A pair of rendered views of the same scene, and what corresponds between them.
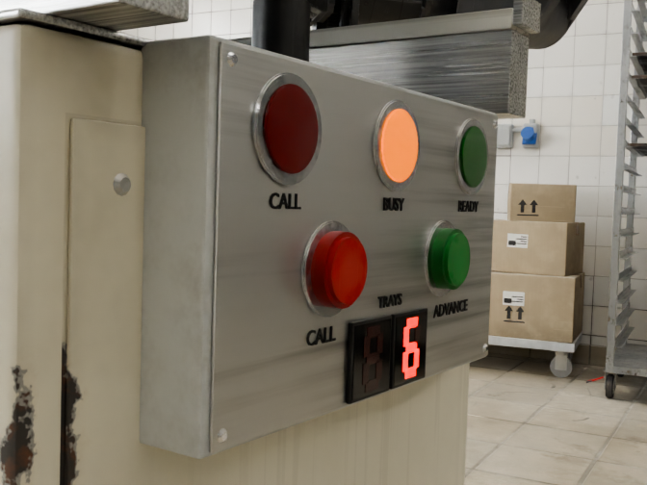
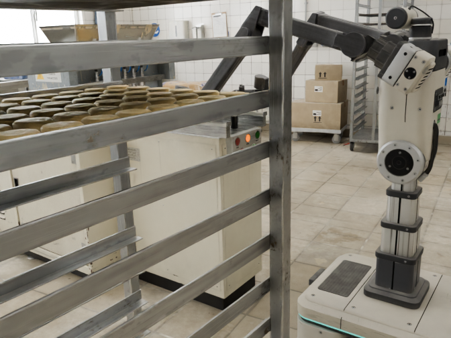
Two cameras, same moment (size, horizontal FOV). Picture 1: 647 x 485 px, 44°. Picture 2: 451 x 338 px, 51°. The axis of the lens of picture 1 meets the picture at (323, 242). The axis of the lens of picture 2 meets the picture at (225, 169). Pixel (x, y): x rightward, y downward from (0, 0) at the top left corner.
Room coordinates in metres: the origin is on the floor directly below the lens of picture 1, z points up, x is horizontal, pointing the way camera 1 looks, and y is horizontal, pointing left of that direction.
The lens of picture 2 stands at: (-1.68, 0.00, 1.25)
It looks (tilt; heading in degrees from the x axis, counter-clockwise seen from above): 16 degrees down; 2
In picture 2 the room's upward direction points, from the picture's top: 2 degrees counter-clockwise
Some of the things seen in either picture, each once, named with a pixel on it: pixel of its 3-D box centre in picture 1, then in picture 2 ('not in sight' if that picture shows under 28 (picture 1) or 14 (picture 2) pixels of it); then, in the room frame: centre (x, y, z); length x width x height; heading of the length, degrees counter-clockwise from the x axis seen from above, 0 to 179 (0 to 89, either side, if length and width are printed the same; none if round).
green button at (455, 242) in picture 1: (444, 258); not in sight; (0.40, -0.06, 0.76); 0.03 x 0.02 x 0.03; 146
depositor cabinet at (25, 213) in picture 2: not in sight; (66, 178); (1.12, 1.10, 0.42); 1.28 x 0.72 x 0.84; 56
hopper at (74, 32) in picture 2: not in sight; (103, 39); (0.86, 0.70, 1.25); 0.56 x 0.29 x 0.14; 146
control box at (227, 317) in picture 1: (361, 240); (244, 147); (0.37, -0.02, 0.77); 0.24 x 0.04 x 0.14; 146
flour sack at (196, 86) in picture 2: not in sight; (188, 87); (4.45, 0.64, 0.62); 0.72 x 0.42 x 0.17; 68
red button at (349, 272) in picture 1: (332, 268); not in sight; (0.32, 0.00, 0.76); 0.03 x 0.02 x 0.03; 146
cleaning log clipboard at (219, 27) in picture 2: not in sight; (220, 26); (4.89, 0.23, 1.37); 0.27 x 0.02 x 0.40; 62
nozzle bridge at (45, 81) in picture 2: not in sight; (107, 85); (0.86, 0.70, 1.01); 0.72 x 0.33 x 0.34; 146
